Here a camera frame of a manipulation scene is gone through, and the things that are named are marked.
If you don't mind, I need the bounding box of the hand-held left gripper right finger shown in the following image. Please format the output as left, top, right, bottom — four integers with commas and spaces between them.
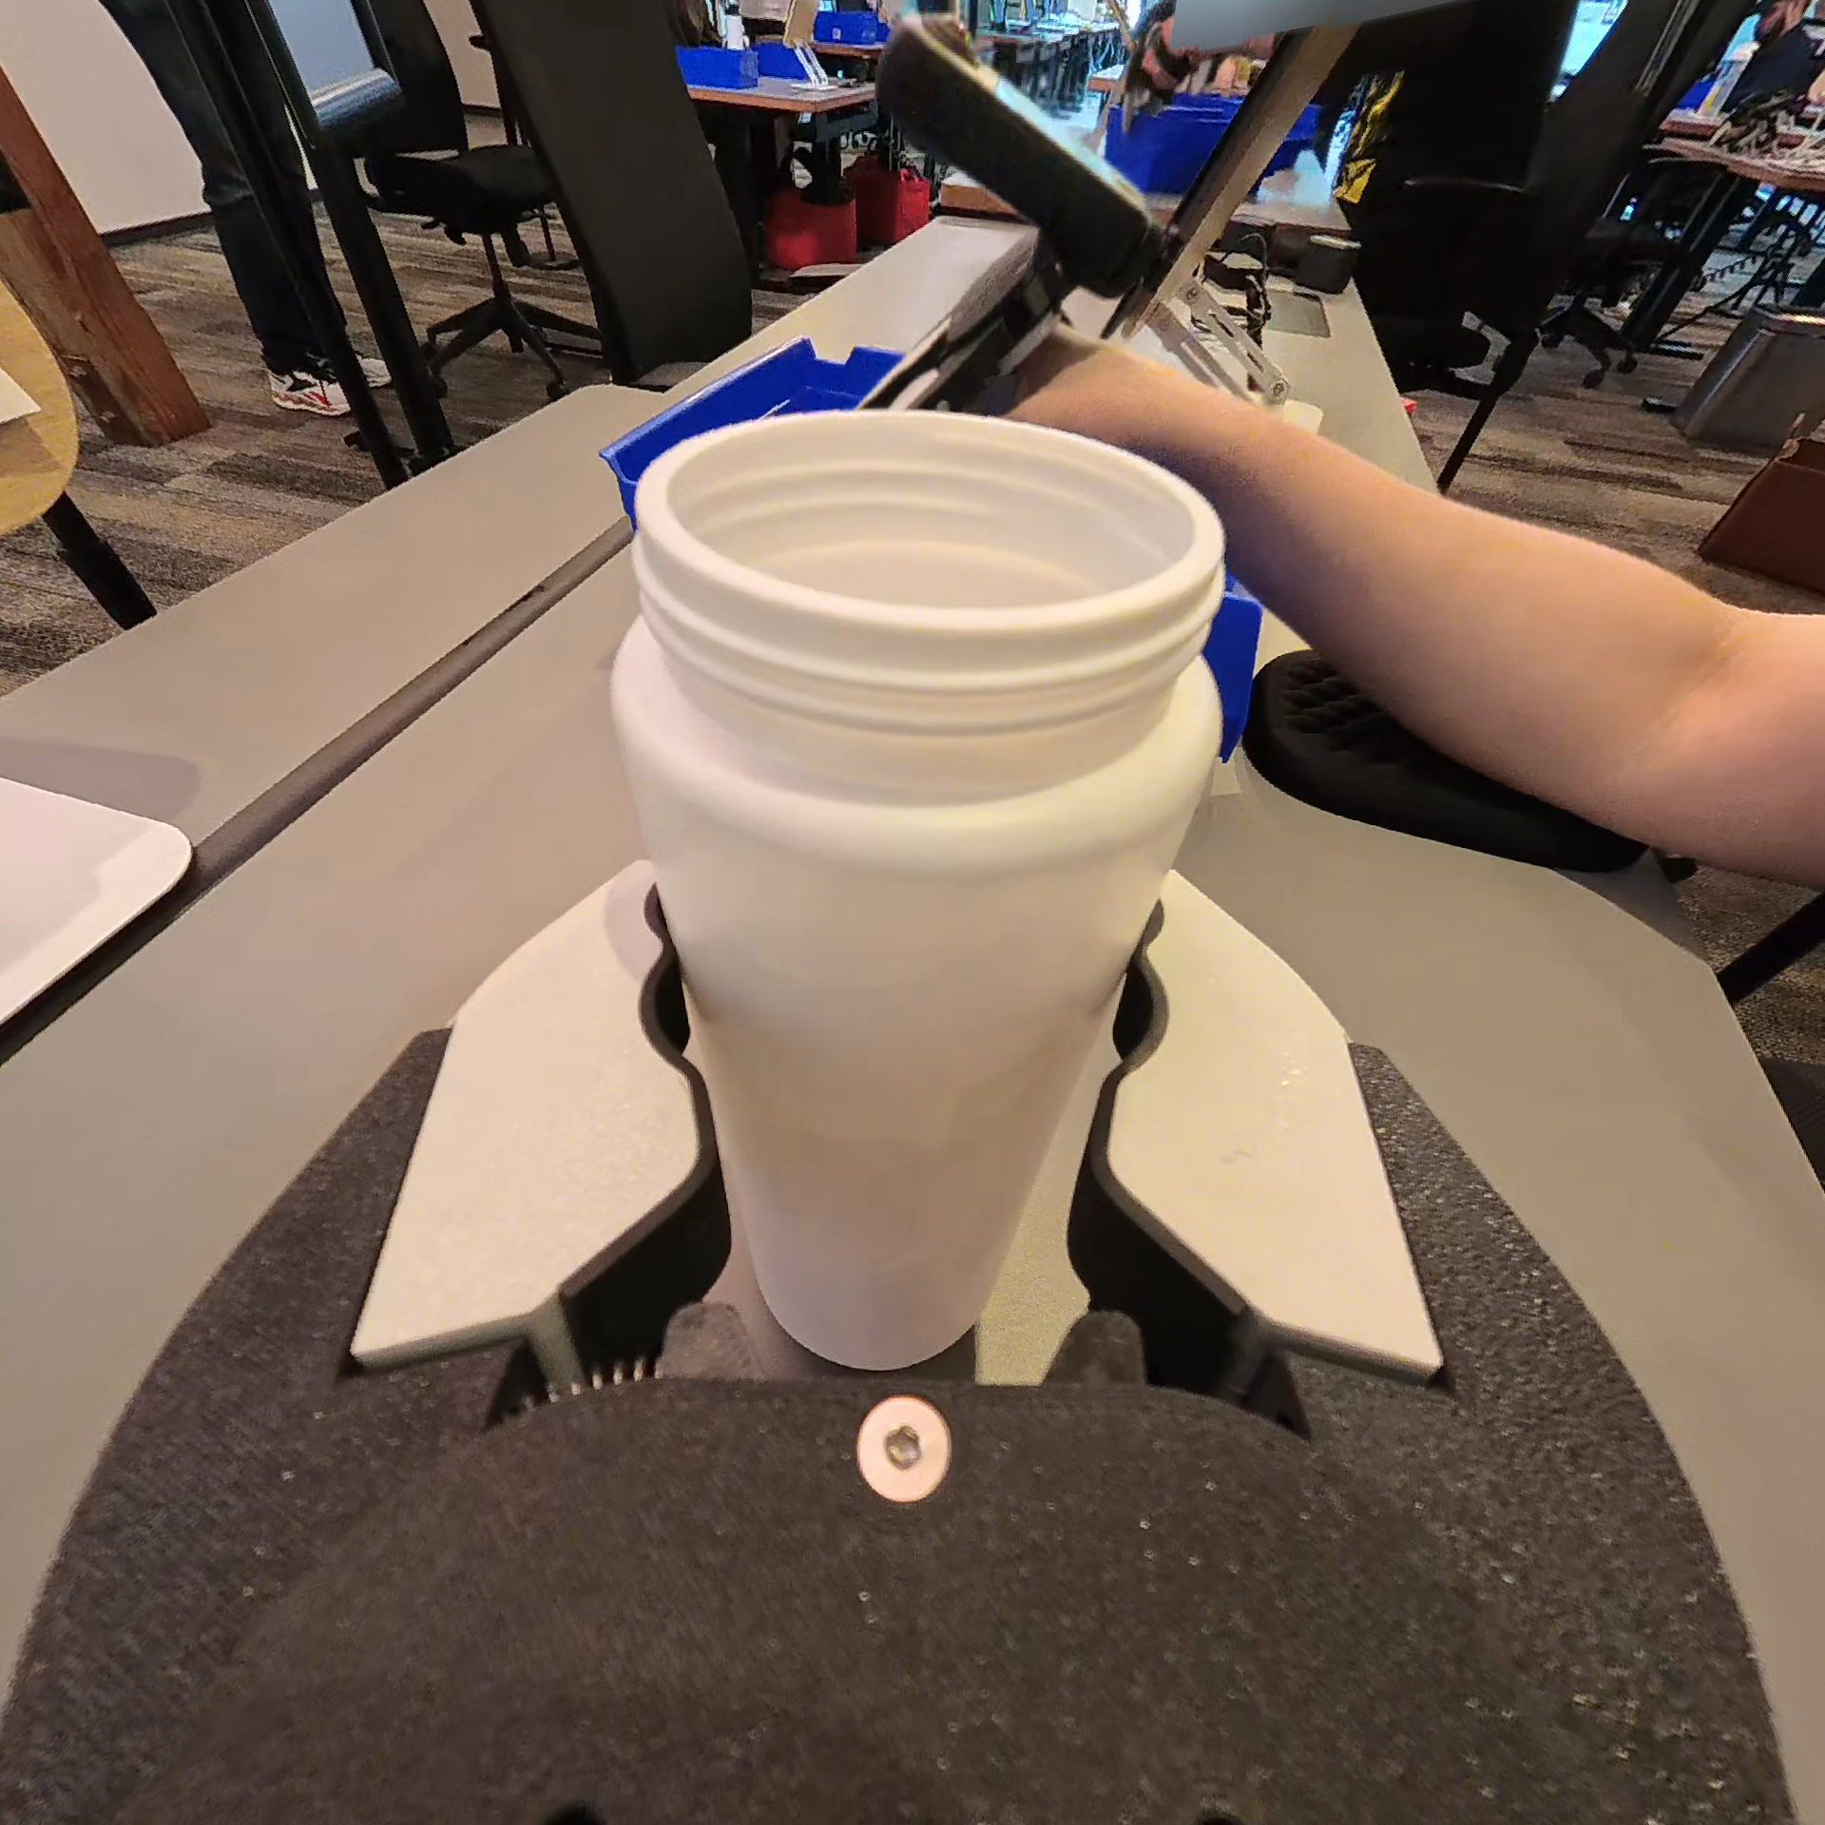
1067, 870, 1444, 1401

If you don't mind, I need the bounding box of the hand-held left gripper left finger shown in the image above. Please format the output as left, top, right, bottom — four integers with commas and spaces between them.
347, 862, 735, 1395

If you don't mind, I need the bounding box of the white plastic bottle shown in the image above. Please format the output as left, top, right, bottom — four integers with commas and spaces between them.
611, 411, 1230, 1373

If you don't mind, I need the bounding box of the person's right forearm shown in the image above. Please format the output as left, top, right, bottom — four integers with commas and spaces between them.
999, 334, 1825, 888

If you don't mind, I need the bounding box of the red storage bag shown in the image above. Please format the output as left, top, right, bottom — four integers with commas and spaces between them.
763, 186, 859, 273
854, 156, 936, 247

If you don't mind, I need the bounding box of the black office chair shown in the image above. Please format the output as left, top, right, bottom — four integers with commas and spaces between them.
1540, 144, 1742, 388
1346, 0, 1586, 494
349, 0, 602, 404

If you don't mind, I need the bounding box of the black mesh wrist rest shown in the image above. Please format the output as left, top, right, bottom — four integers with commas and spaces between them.
1242, 648, 1652, 874

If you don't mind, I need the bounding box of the tall black chair back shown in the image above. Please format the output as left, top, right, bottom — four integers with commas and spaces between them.
471, 0, 758, 389

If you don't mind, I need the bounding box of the instruction board on white stand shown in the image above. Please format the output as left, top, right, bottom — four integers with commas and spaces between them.
0, 278, 194, 1026

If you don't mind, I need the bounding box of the grey trash can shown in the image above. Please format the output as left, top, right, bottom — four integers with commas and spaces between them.
1671, 305, 1825, 456

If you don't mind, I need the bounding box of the brown cardboard box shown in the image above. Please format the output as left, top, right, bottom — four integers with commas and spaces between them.
1698, 435, 1825, 600

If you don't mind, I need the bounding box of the wooden post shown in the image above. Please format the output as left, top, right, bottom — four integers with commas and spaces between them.
0, 63, 216, 447

